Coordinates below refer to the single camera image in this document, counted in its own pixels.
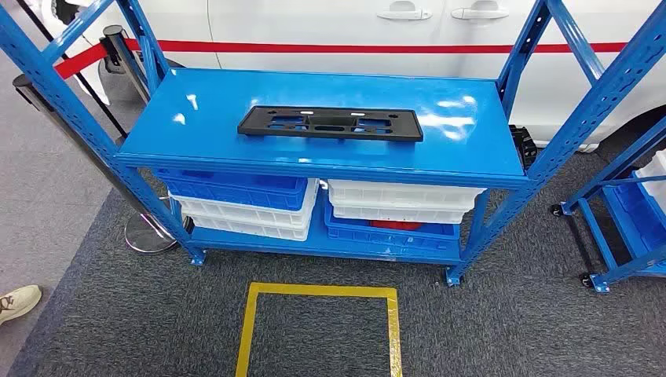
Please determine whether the long black plastic part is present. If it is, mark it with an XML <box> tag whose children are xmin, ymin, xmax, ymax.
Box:
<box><xmin>236</xmin><ymin>105</ymin><xmax>425</xmax><ymax>143</ymax></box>

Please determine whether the blue metal shelf rack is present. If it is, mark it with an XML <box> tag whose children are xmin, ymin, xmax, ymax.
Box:
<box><xmin>0</xmin><ymin>0</ymin><xmax>666</xmax><ymax>288</ymax></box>

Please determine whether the red object in bin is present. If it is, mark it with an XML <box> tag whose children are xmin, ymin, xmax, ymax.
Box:
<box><xmin>369</xmin><ymin>220</ymin><xmax>423</xmax><ymax>232</ymax></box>

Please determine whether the blue plastic bin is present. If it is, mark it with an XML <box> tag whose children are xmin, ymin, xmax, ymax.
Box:
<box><xmin>603</xmin><ymin>177</ymin><xmax>666</xmax><ymax>262</ymax></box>
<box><xmin>323</xmin><ymin>199</ymin><xmax>462</xmax><ymax>254</ymax></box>
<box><xmin>156</xmin><ymin>169</ymin><xmax>309</xmax><ymax>212</ymax></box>

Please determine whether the red barrier belt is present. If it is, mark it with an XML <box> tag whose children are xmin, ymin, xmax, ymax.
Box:
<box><xmin>54</xmin><ymin>38</ymin><xmax>628</xmax><ymax>81</ymax></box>

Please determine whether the white car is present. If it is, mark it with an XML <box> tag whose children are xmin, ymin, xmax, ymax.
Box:
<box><xmin>23</xmin><ymin>0</ymin><xmax>666</xmax><ymax>155</ymax></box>

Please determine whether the black stanchion with chrome base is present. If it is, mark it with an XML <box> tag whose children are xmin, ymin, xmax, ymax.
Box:
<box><xmin>13</xmin><ymin>73</ymin><xmax>195</xmax><ymax>255</ymax></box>

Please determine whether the thin black pole stand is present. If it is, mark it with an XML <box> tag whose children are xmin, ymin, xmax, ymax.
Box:
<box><xmin>14</xmin><ymin>0</ymin><xmax>130</xmax><ymax>139</ymax></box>

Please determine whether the blue wheeled rack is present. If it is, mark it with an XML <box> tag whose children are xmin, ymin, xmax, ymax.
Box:
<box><xmin>551</xmin><ymin>116</ymin><xmax>666</xmax><ymax>294</ymax></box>

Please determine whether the person's shoe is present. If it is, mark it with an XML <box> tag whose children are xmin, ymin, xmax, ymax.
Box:
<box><xmin>0</xmin><ymin>284</ymin><xmax>42</xmax><ymax>326</ymax></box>

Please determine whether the white car door handle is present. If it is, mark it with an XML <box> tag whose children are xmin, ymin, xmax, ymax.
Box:
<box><xmin>450</xmin><ymin>1</ymin><xmax>510</xmax><ymax>20</ymax></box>
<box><xmin>375</xmin><ymin>1</ymin><xmax>434</xmax><ymax>22</ymax></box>

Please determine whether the black stanchion post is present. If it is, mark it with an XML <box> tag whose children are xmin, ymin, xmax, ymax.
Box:
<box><xmin>101</xmin><ymin>24</ymin><xmax>152</xmax><ymax>105</ymax></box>

